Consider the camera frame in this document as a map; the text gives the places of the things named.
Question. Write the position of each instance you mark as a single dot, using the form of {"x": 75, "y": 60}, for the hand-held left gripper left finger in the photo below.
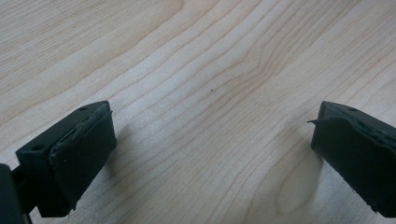
{"x": 77, "y": 161}

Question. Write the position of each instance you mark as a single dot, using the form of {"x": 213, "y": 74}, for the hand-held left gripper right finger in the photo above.
{"x": 358, "y": 155}

